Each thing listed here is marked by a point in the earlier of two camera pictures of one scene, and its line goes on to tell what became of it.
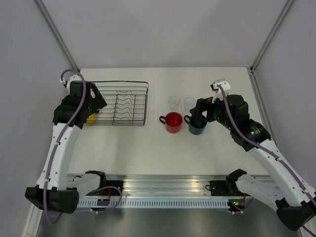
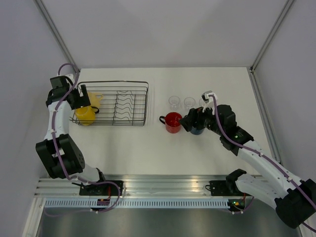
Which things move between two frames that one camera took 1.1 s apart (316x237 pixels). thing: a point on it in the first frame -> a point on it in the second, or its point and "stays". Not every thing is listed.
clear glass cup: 189,102 stays
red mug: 173,122 stays
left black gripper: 98,102 -> 83,101
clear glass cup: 174,102 stays
